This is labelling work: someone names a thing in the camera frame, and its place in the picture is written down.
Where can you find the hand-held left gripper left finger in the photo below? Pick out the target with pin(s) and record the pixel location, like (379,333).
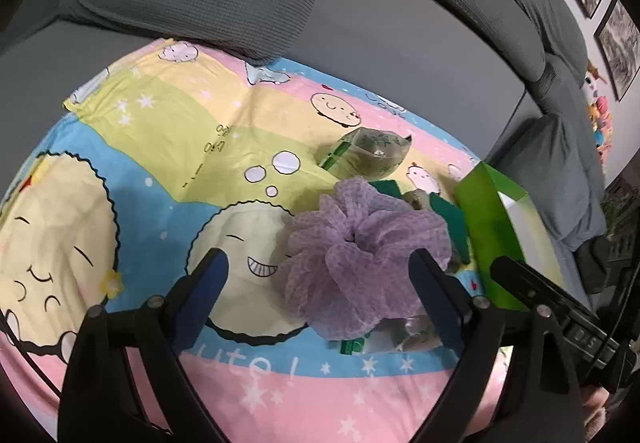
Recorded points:
(200,303)

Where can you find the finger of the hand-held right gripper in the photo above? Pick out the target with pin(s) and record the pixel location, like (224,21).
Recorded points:
(520,280)

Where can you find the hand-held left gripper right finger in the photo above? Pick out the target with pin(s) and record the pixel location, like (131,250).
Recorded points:
(435,303)

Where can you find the green cardboard box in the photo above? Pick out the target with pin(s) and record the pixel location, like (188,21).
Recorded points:
(480,218)

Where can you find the purple mesh bath loofah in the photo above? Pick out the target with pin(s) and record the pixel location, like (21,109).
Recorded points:
(350,248)

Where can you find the grey cloth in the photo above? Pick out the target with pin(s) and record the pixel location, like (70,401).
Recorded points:
(416,199)

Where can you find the clear packet with green print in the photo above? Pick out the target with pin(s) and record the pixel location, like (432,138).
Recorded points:
(395,338)
(365,153)

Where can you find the dark green scouring pad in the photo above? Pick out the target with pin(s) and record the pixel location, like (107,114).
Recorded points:
(387,189)
(450,228)

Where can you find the cartoon printed blanket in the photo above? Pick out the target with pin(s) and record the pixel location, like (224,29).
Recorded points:
(150,148)

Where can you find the pile of colourful plush toys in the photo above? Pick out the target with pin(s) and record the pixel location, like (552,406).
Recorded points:
(597,113)

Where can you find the grey sofa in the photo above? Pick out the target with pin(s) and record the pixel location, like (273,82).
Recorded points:
(400,48)

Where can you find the grey sofa back cushion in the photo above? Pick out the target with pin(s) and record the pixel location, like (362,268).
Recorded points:
(535,13)

